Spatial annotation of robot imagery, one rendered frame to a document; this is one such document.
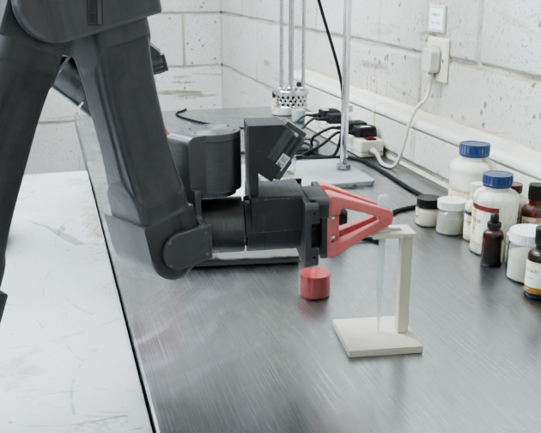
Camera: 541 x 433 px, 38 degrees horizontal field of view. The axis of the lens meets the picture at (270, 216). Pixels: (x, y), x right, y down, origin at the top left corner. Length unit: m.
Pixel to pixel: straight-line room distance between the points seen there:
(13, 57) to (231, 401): 0.36
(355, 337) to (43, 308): 0.38
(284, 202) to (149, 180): 0.14
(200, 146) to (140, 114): 0.08
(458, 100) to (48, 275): 0.84
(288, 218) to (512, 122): 0.69
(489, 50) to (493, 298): 0.57
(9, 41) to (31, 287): 0.49
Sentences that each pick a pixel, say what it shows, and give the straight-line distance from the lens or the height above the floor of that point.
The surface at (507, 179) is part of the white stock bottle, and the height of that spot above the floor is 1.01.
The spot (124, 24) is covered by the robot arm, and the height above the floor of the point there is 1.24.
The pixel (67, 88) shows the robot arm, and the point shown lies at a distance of 1.12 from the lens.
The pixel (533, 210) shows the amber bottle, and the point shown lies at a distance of 1.18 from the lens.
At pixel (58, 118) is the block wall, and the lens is 3.52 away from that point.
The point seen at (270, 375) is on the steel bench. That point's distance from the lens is 0.81.
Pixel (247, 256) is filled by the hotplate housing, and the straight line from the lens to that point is 1.08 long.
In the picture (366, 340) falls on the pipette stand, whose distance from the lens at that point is 0.86.
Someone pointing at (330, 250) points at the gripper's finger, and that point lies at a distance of 0.80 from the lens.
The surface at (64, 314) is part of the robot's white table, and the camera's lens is 0.97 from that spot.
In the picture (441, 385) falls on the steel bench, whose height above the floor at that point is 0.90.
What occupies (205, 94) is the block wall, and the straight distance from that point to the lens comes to 3.57.
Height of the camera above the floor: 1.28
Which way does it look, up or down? 17 degrees down
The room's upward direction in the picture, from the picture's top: straight up
